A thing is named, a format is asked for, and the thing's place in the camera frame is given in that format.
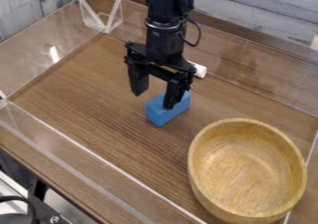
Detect green Expo marker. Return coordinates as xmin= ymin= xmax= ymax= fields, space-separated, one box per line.
xmin=189 ymin=61 xmax=207 ymax=78

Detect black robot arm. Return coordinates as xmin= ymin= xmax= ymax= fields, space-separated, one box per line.
xmin=125 ymin=0 xmax=202 ymax=110

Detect brown wooden bowl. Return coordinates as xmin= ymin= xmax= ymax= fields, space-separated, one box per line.
xmin=187 ymin=118 xmax=308 ymax=224

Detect black metal table leg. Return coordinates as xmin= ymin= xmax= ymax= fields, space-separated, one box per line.
xmin=34 ymin=179 xmax=48 ymax=201

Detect clear acrylic tray walls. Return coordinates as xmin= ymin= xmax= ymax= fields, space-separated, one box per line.
xmin=0 ymin=3 xmax=318 ymax=224

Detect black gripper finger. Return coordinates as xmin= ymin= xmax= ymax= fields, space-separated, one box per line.
xmin=163 ymin=79 xmax=189 ymax=110
xmin=129 ymin=62 xmax=150 ymax=96

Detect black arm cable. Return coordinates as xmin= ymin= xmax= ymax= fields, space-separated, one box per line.
xmin=178 ymin=14 xmax=203 ymax=47

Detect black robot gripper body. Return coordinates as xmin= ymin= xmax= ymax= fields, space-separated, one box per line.
xmin=125 ymin=42 xmax=197 ymax=88

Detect blue rectangular block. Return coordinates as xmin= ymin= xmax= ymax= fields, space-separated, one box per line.
xmin=146 ymin=92 xmax=191 ymax=127

